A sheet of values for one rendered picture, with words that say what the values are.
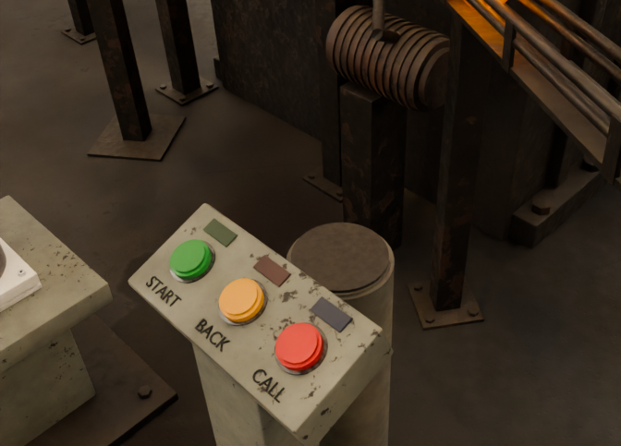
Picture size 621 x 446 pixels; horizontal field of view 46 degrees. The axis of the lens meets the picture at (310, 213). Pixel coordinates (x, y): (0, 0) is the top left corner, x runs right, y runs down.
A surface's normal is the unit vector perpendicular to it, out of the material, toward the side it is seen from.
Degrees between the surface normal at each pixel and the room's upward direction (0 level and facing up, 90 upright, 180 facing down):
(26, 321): 0
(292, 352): 20
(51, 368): 90
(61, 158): 0
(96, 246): 0
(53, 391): 90
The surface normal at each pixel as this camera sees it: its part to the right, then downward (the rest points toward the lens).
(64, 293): -0.05, -0.76
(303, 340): -0.29, -0.55
